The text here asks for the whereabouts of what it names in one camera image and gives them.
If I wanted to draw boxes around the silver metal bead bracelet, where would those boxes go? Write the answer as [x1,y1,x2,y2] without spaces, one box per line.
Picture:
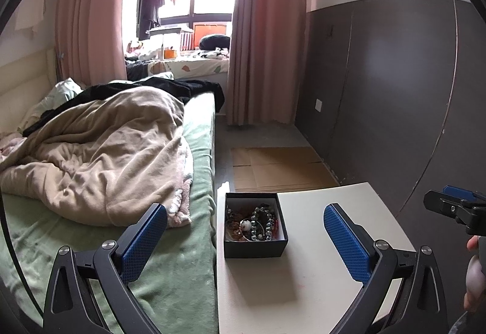
[251,206,279,241]

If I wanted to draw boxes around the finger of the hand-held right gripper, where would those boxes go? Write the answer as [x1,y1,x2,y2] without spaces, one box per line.
[423,185,486,216]

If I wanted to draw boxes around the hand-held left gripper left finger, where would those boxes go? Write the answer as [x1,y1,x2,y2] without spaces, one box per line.
[43,203,168,334]

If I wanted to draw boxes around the cream padded headboard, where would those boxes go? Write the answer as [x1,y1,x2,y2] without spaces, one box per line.
[0,47,57,129]

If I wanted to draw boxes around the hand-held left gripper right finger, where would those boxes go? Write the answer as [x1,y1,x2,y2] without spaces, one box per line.
[323,204,448,334]

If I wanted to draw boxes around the black jewelry box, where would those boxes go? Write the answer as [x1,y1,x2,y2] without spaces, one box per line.
[223,192,289,259]

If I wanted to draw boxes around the black clothing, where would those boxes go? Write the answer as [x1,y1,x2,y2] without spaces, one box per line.
[23,76,225,137]

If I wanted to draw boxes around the grey folding rack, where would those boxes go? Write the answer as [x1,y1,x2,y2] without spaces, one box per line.
[146,25,192,51]

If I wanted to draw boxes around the black cushion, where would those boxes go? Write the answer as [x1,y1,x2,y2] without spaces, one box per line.
[198,34,231,51]

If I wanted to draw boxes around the orange box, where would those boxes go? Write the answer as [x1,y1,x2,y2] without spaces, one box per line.
[193,24,228,50]

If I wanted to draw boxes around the pink curtain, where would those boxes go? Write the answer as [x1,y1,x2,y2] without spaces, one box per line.
[227,0,308,126]
[55,0,132,86]

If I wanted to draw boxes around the flattened cardboard sheets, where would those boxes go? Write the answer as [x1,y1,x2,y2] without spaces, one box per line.
[231,146,340,192]

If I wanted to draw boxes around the beige blanket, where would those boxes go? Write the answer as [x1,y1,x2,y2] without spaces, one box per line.
[0,89,190,228]

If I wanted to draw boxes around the light green pillow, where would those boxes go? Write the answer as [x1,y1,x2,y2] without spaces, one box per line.
[28,77,86,118]

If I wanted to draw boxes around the brown bead bracelet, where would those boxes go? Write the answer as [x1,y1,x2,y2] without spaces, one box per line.
[227,207,251,242]

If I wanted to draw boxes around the pink fluffy blanket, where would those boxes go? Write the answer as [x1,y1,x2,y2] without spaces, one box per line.
[167,144,193,229]

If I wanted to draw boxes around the printed window seat cushion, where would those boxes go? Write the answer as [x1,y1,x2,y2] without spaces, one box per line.
[125,49,230,82]

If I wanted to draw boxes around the person's right hand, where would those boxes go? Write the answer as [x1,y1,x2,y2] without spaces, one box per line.
[463,234,486,314]

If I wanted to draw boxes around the bed with green sheet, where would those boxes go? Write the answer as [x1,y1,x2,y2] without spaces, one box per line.
[0,93,221,334]

